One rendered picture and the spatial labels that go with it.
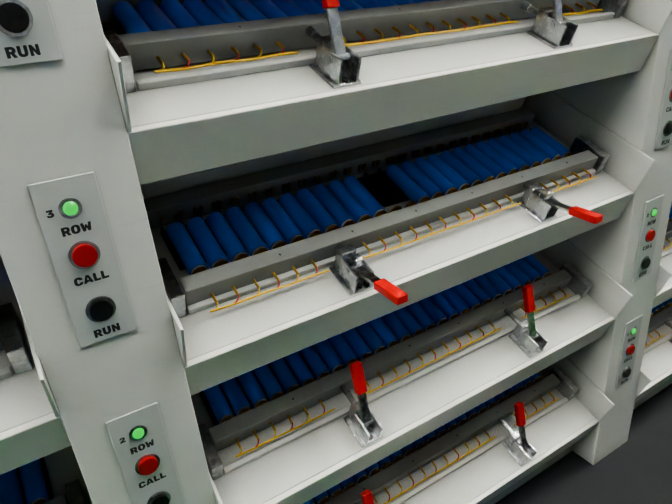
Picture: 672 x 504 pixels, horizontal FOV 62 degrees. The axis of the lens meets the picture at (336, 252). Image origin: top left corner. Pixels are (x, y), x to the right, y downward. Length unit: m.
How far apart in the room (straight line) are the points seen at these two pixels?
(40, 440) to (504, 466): 0.63
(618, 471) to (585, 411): 0.12
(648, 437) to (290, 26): 0.93
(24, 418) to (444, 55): 0.47
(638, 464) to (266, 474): 0.68
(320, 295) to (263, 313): 0.06
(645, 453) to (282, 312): 0.77
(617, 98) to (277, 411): 0.57
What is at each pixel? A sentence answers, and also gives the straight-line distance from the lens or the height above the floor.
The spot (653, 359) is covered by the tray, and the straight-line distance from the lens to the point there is 1.16.
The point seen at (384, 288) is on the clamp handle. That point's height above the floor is 0.51.
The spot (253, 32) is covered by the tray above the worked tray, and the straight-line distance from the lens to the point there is 0.49.
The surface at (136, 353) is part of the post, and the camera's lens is 0.46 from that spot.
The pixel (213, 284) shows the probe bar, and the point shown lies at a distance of 0.50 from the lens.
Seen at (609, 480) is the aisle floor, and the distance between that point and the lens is 1.06.
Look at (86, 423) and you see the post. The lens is 0.48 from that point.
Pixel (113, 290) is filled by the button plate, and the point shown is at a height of 0.57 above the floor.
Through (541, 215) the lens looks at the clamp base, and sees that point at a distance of 0.69.
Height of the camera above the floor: 0.75
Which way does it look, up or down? 25 degrees down
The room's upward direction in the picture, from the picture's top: 5 degrees counter-clockwise
